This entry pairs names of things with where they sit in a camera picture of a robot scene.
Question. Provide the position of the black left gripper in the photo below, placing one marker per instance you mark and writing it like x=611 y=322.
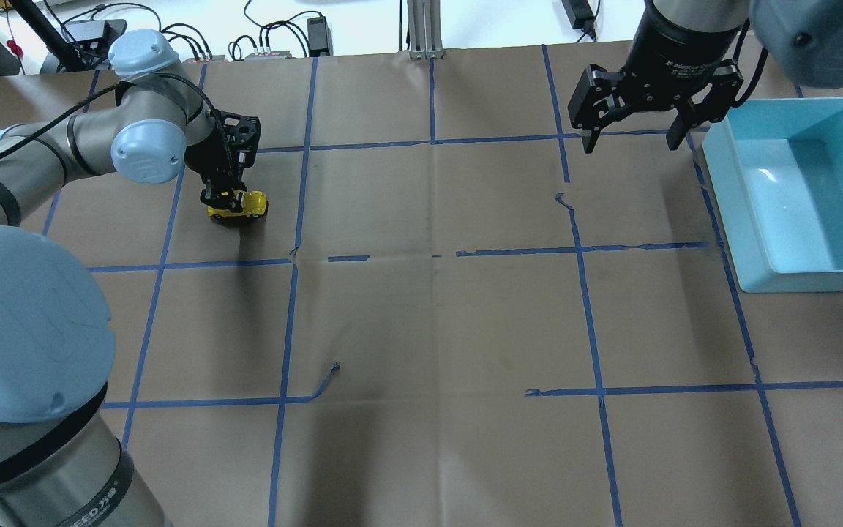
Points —
x=221 y=173

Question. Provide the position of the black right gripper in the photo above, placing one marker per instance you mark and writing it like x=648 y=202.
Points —
x=674 y=53

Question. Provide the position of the yellow toy beetle car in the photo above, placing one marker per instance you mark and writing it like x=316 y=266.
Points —
x=238 y=204

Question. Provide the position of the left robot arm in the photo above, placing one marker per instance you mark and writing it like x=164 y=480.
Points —
x=60 y=463

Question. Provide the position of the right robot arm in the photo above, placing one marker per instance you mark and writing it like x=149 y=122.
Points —
x=702 y=59

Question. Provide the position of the black power brick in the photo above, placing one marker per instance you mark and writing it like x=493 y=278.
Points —
x=580 y=14

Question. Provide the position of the light blue plastic bin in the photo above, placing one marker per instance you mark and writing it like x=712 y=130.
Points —
x=776 y=168

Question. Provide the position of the black power adapter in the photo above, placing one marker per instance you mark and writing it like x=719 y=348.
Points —
x=319 y=37

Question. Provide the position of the black tripod leg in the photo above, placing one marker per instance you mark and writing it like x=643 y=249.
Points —
x=66 y=55

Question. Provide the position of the aluminium extrusion post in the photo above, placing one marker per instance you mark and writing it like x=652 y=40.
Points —
x=424 y=30

